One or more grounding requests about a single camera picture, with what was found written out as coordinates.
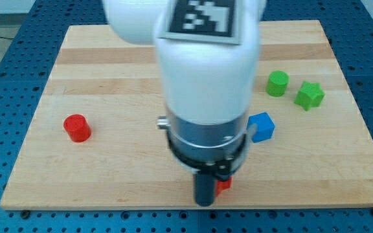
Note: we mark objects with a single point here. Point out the silver cylindrical tool flange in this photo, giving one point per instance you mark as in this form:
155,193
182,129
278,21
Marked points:
217,150

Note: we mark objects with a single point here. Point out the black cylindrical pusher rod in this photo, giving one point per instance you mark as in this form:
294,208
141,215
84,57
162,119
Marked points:
204,189

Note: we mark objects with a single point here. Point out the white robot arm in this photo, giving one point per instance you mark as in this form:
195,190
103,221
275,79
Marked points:
207,52

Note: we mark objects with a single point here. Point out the red star block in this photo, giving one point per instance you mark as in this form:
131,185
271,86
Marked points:
223,185

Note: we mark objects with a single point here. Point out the green star block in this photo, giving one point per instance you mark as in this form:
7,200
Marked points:
309,95

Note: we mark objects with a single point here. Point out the blue cube block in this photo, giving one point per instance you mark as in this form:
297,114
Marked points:
261,127

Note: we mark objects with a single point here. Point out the green cylinder block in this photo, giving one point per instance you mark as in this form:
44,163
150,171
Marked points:
277,83

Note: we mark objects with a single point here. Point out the wooden board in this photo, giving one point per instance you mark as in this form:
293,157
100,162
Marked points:
321,158

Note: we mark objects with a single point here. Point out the black white fiducial marker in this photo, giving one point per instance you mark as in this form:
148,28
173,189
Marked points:
208,21

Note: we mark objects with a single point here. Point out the red cylinder block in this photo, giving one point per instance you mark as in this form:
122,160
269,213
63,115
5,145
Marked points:
77,128

